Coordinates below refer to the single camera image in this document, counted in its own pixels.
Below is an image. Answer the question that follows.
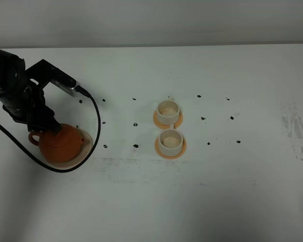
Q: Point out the orange cup saucer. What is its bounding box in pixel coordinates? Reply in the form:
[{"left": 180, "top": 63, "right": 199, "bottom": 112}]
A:
[
  {"left": 155, "top": 138, "right": 187, "bottom": 159},
  {"left": 153, "top": 111, "right": 183, "bottom": 129}
]

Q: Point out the black camera cable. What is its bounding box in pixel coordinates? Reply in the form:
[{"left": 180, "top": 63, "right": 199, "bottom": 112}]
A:
[{"left": 0, "top": 85, "right": 102, "bottom": 173}]

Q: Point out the white teacup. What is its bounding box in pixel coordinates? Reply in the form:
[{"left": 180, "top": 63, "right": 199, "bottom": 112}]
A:
[
  {"left": 156, "top": 97, "right": 180, "bottom": 126},
  {"left": 158, "top": 125, "right": 183, "bottom": 157}
]

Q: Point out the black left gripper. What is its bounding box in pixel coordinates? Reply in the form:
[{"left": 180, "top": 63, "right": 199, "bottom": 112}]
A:
[{"left": 0, "top": 75, "right": 62, "bottom": 134}]

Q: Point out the far white teacup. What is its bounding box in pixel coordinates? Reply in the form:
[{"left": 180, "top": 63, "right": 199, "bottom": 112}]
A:
[{"left": 156, "top": 97, "right": 180, "bottom": 126}]

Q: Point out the far orange cup saucer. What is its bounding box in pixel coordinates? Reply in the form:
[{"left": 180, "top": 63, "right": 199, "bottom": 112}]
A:
[{"left": 153, "top": 111, "right": 183, "bottom": 129}]

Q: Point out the brown clay teapot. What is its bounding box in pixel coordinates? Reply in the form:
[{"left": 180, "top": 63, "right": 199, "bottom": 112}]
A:
[{"left": 28, "top": 124, "right": 85, "bottom": 163}]

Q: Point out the near orange cup saucer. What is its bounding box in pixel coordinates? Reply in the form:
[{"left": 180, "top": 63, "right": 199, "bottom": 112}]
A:
[{"left": 155, "top": 138, "right": 187, "bottom": 159}]

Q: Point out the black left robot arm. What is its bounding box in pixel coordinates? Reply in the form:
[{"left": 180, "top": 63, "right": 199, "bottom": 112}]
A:
[{"left": 0, "top": 50, "right": 62, "bottom": 134}]

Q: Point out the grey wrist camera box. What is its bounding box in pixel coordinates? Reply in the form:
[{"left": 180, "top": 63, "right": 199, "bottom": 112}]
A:
[{"left": 26, "top": 59, "right": 80, "bottom": 96}]

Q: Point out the near white teacup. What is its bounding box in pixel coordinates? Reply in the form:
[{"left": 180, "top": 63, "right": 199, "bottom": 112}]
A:
[{"left": 158, "top": 125, "right": 183, "bottom": 157}]

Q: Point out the beige round teapot saucer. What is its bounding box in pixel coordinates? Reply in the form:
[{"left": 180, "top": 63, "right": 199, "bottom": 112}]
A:
[{"left": 45, "top": 129, "right": 93, "bottom": 170}]

